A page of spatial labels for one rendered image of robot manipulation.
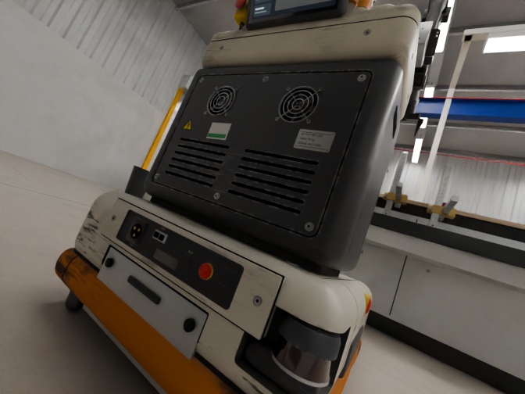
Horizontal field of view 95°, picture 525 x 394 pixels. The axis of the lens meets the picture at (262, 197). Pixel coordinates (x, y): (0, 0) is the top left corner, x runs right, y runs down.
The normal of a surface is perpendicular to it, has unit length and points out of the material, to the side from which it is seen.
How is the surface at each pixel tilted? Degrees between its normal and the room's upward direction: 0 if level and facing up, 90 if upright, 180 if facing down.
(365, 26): 90
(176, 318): 90
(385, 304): 90
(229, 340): 90
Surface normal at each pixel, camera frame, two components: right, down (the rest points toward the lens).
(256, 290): -0.44, -0.30
